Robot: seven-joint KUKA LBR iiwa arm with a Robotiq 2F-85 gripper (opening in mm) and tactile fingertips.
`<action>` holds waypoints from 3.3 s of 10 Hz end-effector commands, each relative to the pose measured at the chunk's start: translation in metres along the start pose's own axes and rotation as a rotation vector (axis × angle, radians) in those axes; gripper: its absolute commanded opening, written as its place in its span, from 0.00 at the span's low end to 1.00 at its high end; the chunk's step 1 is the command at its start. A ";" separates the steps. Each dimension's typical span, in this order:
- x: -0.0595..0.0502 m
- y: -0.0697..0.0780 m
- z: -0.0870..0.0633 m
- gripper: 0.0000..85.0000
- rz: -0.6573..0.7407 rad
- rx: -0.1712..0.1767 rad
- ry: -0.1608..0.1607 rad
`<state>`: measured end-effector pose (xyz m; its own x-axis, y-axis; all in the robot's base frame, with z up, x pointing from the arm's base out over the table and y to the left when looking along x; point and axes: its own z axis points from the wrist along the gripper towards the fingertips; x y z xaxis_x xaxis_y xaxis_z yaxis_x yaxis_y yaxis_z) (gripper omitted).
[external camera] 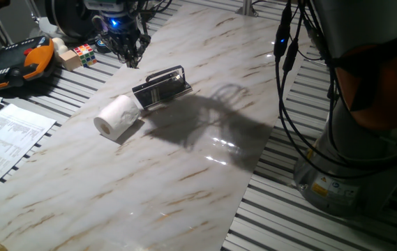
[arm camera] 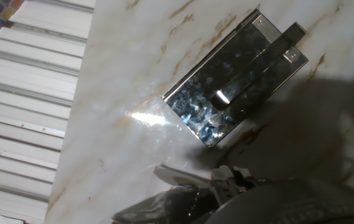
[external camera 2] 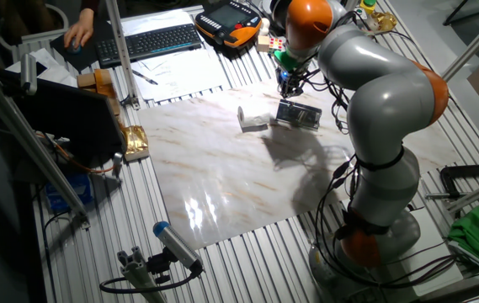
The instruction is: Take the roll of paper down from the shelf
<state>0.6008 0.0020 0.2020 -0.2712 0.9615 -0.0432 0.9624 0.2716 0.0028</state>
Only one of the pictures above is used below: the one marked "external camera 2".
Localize colourful puzzle cube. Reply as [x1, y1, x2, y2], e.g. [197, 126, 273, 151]
[267, 37, 285, 54]

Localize silver camera blue cap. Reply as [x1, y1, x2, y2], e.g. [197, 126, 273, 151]
[152, 220, 205, 274]

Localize green wrist flange adapter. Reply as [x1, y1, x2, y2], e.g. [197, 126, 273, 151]
[273, 49, 304, 72]

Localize black camera cable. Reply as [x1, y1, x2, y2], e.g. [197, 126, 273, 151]
[98, 264, 203, 295]

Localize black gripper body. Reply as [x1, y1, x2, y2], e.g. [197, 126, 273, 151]
[275, 68, 308, 93]

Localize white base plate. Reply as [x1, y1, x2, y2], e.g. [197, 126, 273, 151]
[384, 207, 464, 298]

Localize black cable with plug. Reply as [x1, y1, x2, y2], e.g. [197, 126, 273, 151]
[312, 155, 459, 291]
[312, 153, 459, 291]

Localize white paper sheet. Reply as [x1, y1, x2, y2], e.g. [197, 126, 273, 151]
[120, 8, 198, 39]

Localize black mouse pad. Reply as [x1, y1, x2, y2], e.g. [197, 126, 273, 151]
[49, 16, 117, 73]

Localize blue box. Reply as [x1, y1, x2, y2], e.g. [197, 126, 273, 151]
[44, 171, 94, 215]

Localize white paper stack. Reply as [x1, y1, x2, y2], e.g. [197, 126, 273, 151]
[5, 47, 78, 88]

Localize orange cable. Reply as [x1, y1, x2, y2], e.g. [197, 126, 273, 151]
[36, 130, 117, 176]

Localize printed paper sheet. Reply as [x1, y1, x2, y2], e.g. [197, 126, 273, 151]
[130, 47, 231, 104]

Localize black metal clamp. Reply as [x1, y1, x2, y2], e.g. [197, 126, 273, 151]
[423, 162, 479, 201]

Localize gold foil packet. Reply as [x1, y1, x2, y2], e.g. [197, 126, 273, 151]
[120, 124, 151, 163]

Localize dark pen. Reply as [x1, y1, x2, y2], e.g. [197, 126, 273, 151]
[130, 68, 160, 87]

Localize plain wooden cube block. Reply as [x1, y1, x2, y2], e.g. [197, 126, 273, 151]
[256, 34, 272, 54]

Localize black and orange teach pendant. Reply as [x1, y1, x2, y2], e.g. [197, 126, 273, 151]
[194, 0, 263, 50]

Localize large black filament spool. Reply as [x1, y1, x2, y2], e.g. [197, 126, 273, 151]
[269, 0, 290, 29]

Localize black chair legs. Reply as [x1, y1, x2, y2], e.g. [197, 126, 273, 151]
[442, 0, 479, 27]

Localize black computer keyboard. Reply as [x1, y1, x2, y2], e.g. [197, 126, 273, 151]
[94, 22, 204, 69]

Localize white toilet paper roll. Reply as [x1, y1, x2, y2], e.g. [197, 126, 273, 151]
[237, 104, 273, 133]

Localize black monitor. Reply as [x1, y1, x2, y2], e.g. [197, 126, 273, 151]
[0, 66, 129, 170]

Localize yellow box green button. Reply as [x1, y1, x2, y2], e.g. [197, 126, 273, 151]
[358, 0, 378, 17]

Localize crumpled gold foil ball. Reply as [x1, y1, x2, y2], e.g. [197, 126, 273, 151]
[370, 9, 399, 34]

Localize marble pattern board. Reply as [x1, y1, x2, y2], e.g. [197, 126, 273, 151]
[136, 71, 464, 252]

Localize short aluminium stand profile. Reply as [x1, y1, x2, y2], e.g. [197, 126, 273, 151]
[116, 245, 168, 303]

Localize person hand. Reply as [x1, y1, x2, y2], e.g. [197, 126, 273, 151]
[62, 8, 96, 51]

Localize silver camera on frame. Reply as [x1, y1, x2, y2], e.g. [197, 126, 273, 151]
[19, 51, 39, 97]

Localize white round chair frame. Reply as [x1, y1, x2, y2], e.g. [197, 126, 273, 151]
[0, 3, 71, 52]

